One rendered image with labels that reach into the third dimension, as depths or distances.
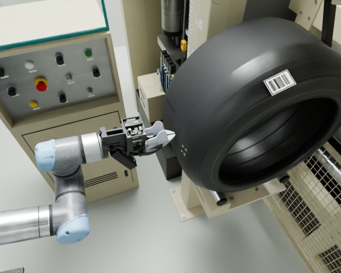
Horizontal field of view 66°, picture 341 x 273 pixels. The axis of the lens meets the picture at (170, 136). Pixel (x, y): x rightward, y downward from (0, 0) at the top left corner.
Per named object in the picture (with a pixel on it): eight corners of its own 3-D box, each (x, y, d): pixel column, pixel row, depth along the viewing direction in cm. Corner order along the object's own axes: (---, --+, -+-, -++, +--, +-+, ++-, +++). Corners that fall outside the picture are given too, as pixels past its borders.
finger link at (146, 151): (164, 148, 73) (133, 155, 70) (164, 151, 74) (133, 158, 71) (158, 136, 76) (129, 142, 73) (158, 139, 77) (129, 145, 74)
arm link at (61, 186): (59, 211, 73) (50, 191, 65) (57, 177, 79) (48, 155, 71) (88, 204, 75) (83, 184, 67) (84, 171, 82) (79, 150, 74)
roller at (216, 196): (192, 135, 122) (183, 140, 122) (189, 130, 118) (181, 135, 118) (229, 202, 101) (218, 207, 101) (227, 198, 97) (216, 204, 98)
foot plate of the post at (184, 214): (168, 189, 202) (168, 188, 201) (200, 179, 208) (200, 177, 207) (181, 222, 186) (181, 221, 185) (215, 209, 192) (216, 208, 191)
